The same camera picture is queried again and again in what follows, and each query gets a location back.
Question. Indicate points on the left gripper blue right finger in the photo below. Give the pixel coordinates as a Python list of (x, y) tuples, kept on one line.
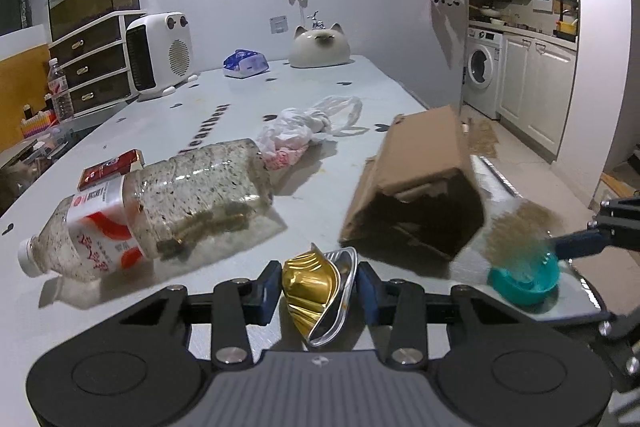
[(399, 305)]

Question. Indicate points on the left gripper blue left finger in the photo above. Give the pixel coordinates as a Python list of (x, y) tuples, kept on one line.
[(238, 303)]

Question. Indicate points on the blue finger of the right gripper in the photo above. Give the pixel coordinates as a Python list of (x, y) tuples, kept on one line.
[(580, 244)]

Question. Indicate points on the crushed gold can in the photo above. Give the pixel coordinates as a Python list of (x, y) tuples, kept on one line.
[(317, 288)]

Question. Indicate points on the brown cardboard box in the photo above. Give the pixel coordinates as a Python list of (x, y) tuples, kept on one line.
[(421, 184)]

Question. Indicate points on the clear plastic bottle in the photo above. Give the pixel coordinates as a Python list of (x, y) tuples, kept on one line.
[(161, 211)]

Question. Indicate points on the white plastic bag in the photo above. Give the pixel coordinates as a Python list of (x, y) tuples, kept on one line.
[(284, 140)]

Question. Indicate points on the white kitchen cabinets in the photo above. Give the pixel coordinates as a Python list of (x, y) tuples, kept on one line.
[(537, 85)]

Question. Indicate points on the red cigarette pack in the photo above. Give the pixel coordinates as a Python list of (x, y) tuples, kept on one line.
[(116, 166)]

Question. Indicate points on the white washing machine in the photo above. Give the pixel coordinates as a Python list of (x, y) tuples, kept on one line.
[(483, 70)]

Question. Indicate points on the blue tissue pack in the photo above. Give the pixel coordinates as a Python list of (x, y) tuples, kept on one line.
[(244, 63)]

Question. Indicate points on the white cat-shaped ceramic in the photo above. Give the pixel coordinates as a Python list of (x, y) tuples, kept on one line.
[(315, 48)]

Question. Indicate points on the white space heater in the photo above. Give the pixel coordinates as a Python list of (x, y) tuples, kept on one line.
[(160, 54)]

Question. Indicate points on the pink colourful box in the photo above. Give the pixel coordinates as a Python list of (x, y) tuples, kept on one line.
[(34, 123)]

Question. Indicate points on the small water bottle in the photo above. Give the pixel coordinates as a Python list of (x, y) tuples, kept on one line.
[(58, 87)]

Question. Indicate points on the white drawer cabinet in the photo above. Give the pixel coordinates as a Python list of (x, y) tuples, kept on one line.
[(95, 61)]

